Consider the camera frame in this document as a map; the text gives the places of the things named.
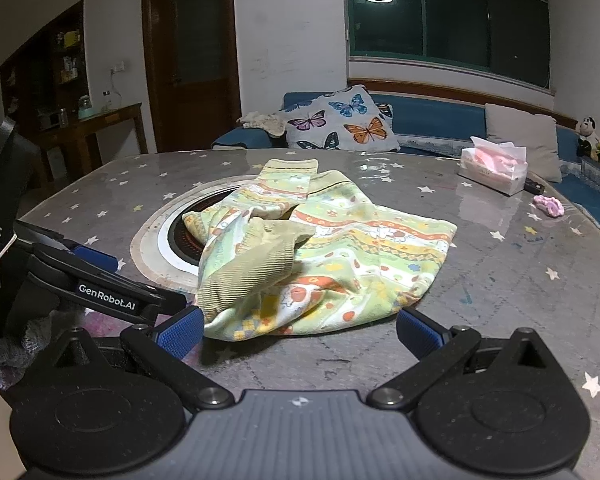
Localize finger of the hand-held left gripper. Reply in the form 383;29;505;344
29;242;188;325
14;220;119;273

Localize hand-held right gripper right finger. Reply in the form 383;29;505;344
367;307;553;411

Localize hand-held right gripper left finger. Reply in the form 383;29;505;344
50;305;236;411

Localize green patterned baby garment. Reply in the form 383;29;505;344
182;157;458;342

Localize person's left hand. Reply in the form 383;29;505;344
0;287;57;403

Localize round built-in table hob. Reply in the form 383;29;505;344
130;182;241;293

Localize grey star tablecloth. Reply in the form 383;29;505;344
17;147;600;480

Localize wooden side table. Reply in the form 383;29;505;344
35;102;148;181

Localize pink tissue box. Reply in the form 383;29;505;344
457;136;528;196

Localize pink scrunchie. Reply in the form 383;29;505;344
532;195;566;218

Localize blue sofa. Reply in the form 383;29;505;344
212;91;600;251

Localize cream cloth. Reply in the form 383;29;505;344
236;110;287;137

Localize grey pillow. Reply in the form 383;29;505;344
485;103;563;183

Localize dark wooden door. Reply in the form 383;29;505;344
141;0;243;153

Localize butterfly print pillow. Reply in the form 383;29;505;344
280;85;401;153

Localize panda plush toy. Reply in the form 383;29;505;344
576;116;600;158

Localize green framed window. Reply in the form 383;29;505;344
344;0;553;92

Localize wooden wall shelf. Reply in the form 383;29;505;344
0;0;91;131

